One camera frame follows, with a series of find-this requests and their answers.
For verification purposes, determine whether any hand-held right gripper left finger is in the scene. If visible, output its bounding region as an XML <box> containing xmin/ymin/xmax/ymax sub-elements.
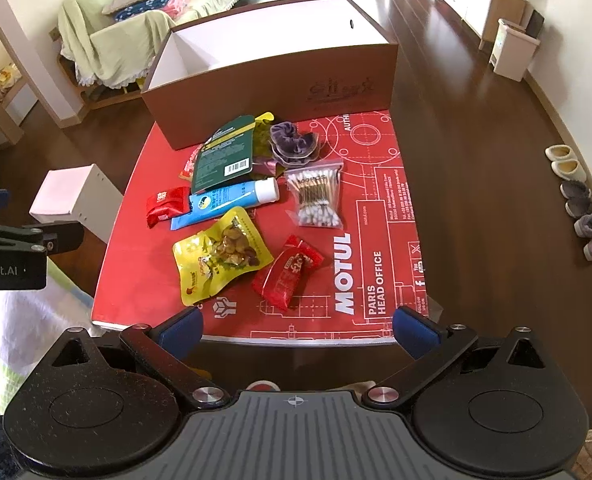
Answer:
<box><xmin>46</xmin><ymin>305</ymin><xmax>232</xmax><ymax>411</ymax></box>

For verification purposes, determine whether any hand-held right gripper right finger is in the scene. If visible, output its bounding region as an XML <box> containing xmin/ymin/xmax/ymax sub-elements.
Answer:
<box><xmin>361</xmin><ymin>305</ymin><xmax>552</xmax><ymax>411</ymax></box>

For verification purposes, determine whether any yellow nut snack packet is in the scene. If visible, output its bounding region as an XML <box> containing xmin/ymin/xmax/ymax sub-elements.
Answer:
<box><xmin>172</xmin><ymin>206</ymin><xmax>273</xmax><ymax>306</ymax></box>

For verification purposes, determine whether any small dark red packet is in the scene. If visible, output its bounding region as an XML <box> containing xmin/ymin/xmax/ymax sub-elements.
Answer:
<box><xmin>146</xmin><ymin>186</ymin><xmax>193</xmax><ymax>228</ymax></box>

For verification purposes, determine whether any red candy packet white label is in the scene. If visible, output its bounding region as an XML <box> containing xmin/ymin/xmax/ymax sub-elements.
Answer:
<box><xmin>252</xmin><ymin>235</ymin><xmax>325</xmax><ymax>311</ymax></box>

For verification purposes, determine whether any blue white tube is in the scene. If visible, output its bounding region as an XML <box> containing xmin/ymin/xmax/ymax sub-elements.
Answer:
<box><xmin>170</xmin><ymin>177</ymin><xmax>280</xmax><ymax>231</ymax></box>

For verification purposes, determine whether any clear bag of cotton swabs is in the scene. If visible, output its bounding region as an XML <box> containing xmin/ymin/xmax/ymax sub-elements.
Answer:
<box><xmin>283</xmin><ymin>159</ymin><xmax>347</xmax><ymax>228</ymax></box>

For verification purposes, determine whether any green card packet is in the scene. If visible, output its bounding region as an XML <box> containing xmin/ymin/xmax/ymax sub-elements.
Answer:
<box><xmin>191</xmin><ymin>115</ymin><xmax>257</xmax><ymax>196</ymax></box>

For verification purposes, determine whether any brown box with white inside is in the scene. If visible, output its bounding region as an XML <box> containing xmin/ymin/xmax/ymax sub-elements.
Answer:
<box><xmin>141</xmin><ymin>0</ymin><xmax>399</xmax><ymax>152</ymax></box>

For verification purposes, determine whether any red printed desktop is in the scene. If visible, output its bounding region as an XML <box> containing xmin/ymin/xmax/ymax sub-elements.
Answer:
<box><xmin>91</xmin><ymin>110</ymin><xmax>429</xmax><ymax>348</ymax></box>

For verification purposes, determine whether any white stool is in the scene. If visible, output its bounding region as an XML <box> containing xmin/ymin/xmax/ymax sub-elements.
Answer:
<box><xmin>28</xmin><ymin>164</ymin><xmax>124</xmax><ymax>246</ymax></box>

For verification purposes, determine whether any white green cloth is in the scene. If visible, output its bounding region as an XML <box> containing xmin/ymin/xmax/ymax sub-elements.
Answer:
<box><xmin>0</xmin><ymin>255</ymin><xmax>107</xmax><ymax>416</ymax></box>

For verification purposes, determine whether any wooden shelf unit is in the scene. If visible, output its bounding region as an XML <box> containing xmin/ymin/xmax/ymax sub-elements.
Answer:
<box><xmin>0</xmin><ymin>52</ymin><xmax>39</xmax><ymax>156</ymax></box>

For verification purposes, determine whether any pile of colourful packets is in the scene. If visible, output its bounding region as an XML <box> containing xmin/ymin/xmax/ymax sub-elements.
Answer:
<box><xmin>0</xmin><ymin>57</ymin><xmax>24</xmax><ymax>96</ymax></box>

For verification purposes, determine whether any orange red packet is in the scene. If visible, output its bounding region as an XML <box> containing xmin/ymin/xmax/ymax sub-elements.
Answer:
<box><xmin>178</xmin><ymin>144</ymin><xmax>204</xmax><ymax>181</ymax></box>

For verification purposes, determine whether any sofa with pale green cover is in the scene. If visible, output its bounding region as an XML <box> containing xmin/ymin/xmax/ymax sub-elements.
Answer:
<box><xmin>58</xmin><ymin>0</ymin><xmax>267</xmax><ymax>106</ymax></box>

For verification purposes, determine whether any dark grey slipper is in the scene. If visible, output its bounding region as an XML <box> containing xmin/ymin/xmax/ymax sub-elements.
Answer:
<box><xmin>560</xmin><ymin>180</ymin><xmax>592</xmax><ymax>200</ymax></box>
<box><xmin>565</xmin><ymin>196</ymin><xmax>592</xmax><ymax>218</ymax></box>

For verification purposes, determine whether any blue patterned folded cloth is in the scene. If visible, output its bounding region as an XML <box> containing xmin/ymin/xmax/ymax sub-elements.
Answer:
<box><xmin>113</xmin><ymin>0</ymin><xmax>184</xmax><ymax>23</ymax></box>

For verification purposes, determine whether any white trash bin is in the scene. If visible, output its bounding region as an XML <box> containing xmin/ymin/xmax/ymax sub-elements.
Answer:
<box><xmin>488</xmin><ymin>18</ymin><xmax>542</xmax><ymax>82</ymax></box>

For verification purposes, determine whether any black panel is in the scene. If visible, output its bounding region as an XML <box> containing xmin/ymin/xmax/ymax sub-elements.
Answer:
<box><xmin>525</xmin><ymin>9</ymin><xmax>546</xmax><ymax>38</ymax></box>

